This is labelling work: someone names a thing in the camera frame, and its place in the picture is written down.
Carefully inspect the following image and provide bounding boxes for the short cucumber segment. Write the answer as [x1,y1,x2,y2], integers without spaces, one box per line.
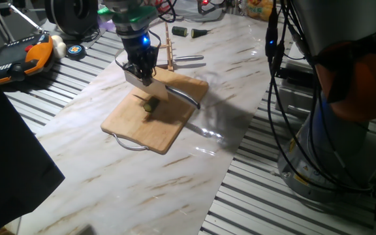
[171,25,189,37]

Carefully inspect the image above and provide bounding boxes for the orange and black teach pendant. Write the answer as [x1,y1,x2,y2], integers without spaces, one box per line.
[0,33,55,86]

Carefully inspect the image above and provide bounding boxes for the clear bag of yellow fruit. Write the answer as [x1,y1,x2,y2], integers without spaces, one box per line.
[245,0,274,22]

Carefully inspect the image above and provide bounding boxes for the black filament spool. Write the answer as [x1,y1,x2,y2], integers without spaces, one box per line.
[44,0,100,36]

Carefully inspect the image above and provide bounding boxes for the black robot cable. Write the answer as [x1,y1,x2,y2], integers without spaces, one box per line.
[264,0,376,193]

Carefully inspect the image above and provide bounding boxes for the white rounded toy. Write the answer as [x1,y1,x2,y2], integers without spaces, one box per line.
[50,35,67,59]

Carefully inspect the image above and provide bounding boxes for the cucumber end piece with stem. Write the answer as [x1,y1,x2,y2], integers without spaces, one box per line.
[191,28,212,39]

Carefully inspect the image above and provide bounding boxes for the dark green cucumber piece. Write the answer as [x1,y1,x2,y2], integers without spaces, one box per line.
[143,97,161,114]

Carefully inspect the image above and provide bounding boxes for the white plastic bag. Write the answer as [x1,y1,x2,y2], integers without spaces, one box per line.
[171,0,228,22]

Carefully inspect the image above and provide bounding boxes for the steel cleaver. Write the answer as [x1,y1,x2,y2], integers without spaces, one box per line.
[123,69,202,110]

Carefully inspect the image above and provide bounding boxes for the purple plastic bag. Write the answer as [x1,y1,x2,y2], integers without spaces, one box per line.
[97,14,117,32]

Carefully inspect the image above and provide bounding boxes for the wooden cutting board, metal handle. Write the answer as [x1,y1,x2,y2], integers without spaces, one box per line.
[100,66,210,155]

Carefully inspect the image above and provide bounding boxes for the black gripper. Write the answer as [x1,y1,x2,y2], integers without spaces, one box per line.
[124,32,160,87]

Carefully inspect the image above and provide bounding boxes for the wooden peg knife rack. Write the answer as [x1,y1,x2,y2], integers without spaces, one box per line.
[157,22,176,72]

